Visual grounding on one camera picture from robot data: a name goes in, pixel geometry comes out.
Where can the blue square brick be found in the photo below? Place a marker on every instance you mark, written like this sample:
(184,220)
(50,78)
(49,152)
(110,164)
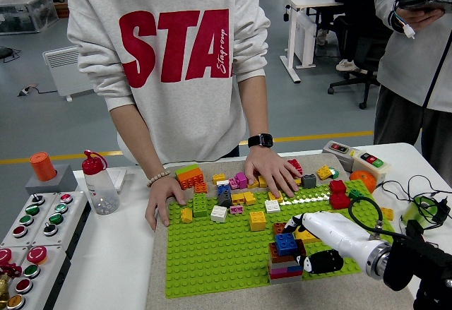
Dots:
(285,243)

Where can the small green brick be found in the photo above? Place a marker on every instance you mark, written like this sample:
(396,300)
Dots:
(355,194)

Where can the white and green brick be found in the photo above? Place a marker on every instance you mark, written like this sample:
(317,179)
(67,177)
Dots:
(334,173)

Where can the cream red-green button box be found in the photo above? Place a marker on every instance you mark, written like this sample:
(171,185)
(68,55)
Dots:
(363,170)

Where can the brown-topped multicolour brick stack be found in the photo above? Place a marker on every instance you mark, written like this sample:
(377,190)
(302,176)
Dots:
(282,274)

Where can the orange cylinder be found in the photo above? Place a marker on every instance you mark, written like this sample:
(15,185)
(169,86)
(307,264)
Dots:
(42,167)

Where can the person's right forearm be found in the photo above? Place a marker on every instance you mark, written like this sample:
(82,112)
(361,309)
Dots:
(136,140)

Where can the green studded baseplate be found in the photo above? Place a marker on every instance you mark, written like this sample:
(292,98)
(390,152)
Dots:
(212,264)

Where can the grey block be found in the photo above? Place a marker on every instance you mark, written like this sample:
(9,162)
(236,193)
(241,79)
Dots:
(67,179)

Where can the person's left forearm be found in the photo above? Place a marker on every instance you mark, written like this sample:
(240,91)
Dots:
(254,105)

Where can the white panel heater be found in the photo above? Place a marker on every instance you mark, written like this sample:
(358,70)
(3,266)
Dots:
(63,70)

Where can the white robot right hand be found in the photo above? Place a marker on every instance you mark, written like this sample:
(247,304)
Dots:
(335,229)

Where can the person's left hand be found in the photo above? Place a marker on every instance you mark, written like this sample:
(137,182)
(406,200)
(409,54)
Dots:
(270,165)

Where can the clear storage crate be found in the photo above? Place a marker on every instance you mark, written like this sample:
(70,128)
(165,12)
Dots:
(24,10)

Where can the yellow curved brick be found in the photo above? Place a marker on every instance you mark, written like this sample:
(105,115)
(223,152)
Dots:
(305,236)

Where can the brass valve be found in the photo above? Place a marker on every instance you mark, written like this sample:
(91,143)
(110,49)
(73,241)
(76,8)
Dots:
(3,289)

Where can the black wristwatch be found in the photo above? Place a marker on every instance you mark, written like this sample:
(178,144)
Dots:
(261,140)

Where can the clear bottle with red cap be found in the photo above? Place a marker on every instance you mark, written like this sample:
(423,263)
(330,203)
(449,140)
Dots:
(102,190)

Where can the grey push-button box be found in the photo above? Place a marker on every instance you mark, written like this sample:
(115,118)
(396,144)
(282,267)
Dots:
(39,218)

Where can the white wall switch plate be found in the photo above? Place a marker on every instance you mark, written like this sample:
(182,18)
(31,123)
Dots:
(120,179)

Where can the long green brick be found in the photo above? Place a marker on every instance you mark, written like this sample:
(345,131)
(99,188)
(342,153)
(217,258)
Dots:
(200,205)

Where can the black floor stand base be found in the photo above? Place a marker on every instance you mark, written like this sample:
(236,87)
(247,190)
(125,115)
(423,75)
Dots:
(5,53)

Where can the orange and green brick block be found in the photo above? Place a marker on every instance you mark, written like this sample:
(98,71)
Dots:
(190,178)

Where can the small blue brick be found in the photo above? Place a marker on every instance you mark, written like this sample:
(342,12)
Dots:
(224,190)

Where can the small brown square brick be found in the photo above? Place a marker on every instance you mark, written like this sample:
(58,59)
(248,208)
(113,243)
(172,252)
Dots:
(279,228)

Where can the grey switch box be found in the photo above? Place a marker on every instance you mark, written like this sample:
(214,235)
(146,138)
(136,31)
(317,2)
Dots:
(340,158)

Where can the dark grey slope brick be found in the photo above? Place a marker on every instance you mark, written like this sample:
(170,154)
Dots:
(225,200)

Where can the black power adapter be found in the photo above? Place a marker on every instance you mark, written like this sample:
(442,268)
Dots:
(441,211)

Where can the white box under desk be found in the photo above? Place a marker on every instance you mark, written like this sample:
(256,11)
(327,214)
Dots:
(305,41)

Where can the orange fruit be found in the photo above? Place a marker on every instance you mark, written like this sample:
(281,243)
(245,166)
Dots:
(363,180)

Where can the white square brick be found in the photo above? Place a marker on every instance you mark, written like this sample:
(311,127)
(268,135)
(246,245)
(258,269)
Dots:
(272,206)
(219,214)

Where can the person's right hand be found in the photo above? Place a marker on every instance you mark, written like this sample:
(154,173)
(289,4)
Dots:
(420,17)
(162,197)

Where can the tall yellow square brick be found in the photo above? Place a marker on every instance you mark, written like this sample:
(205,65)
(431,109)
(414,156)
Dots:
(257,221)

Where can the small pink flat brick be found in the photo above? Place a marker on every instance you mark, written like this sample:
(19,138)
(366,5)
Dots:
(236,209)

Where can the small white brick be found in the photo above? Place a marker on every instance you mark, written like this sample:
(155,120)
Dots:
(222,183)

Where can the small orange brick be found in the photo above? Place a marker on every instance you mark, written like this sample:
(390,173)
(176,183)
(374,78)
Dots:
(201,188)

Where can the small yellow brick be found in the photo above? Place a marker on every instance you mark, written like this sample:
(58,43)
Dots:
(324,172)
(273,197)
(298,181)
(255,185)
(186,215)
(238,198)
(263,182)
(249,198)
(387,214)
(219,178)

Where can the grey emergency-stop button box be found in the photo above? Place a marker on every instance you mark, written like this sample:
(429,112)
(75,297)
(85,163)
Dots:
(53,264)

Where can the wooden box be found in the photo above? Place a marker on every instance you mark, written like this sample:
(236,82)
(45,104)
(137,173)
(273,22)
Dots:
(60,10)

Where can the green tape roll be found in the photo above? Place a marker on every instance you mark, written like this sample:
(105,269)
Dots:
(413,214)

